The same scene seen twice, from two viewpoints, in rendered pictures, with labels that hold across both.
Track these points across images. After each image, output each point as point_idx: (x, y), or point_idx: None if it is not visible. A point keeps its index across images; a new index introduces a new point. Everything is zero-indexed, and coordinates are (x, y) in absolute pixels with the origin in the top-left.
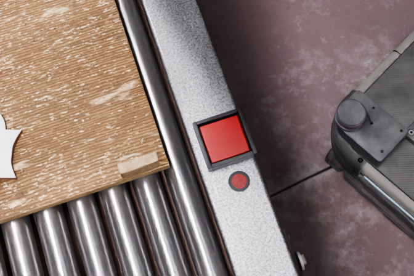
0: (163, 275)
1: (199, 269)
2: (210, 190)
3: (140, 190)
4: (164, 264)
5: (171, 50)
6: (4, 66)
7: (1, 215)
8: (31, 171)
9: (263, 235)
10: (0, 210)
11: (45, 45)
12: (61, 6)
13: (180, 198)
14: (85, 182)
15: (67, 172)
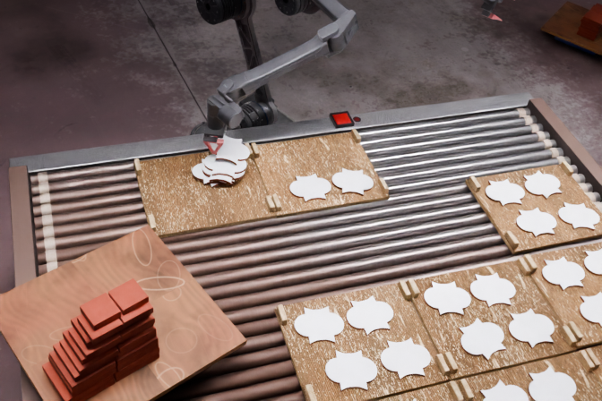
0: (393, 140)
1: (390, 132)
2: (360, 126)
3: (362, 143)
4: (390, 139)
5: (302, 132)
6: (312, 174)
7: (377, 176)
8: (358, 167)
9: (376, 115)
10: (374, 176)
11: (302, 162)
12: (283, 157)
13: (365, 133)
14: (362, 153)
15: (358, 157)
